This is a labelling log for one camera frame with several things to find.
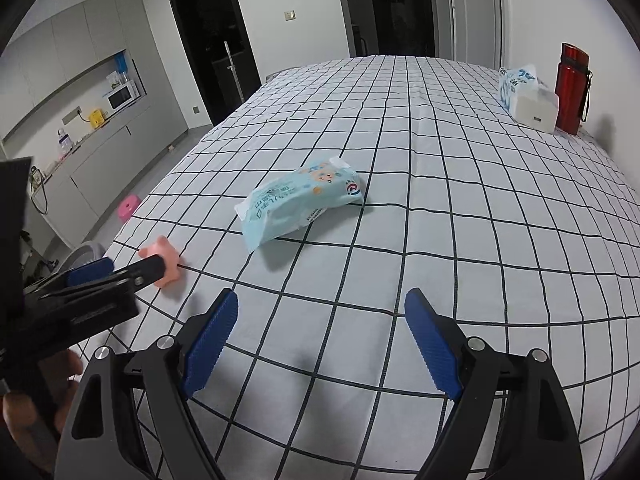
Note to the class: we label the clear bottle on counter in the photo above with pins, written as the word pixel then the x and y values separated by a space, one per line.
pixel 65 143

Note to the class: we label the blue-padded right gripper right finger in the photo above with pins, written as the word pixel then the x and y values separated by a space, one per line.
pixel 536 438

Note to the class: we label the pink rubber pig toy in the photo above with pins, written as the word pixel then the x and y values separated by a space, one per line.
pixel 162 248

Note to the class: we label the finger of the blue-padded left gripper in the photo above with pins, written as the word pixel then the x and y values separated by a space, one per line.
pixel 89 272
pixel 134 277

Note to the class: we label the small pink plastic stool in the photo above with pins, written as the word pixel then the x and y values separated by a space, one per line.
pixel 128 207

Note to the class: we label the yellow box on counter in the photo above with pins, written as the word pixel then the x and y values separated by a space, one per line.
pixel 96 118

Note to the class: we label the white black checked tablecloth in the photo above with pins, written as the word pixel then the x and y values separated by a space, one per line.
pixel 528 239

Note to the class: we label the blue broom with dustpan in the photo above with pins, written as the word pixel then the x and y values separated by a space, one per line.
pixel 234 72

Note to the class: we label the white microwave oven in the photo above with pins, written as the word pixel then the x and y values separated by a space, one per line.
pixel 119 97

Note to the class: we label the grey perforated laundry basket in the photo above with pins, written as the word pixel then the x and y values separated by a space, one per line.
pixel 83 254

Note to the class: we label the person's left hand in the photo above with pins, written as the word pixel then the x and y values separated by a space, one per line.
pixel 23 419

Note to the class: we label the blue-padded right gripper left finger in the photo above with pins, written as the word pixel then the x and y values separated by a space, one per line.
pixel 102 439

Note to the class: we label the red thermos bottle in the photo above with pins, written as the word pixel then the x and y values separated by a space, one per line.
pixel 572 86

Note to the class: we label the light blue wipes packet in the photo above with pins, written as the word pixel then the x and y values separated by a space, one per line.
pixel 295 200

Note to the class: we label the grey cabinet counter unit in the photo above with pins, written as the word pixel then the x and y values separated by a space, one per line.
pixel 53 77

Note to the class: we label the white blue tissue pack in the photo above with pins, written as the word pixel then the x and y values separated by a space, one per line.
pixel 527 99

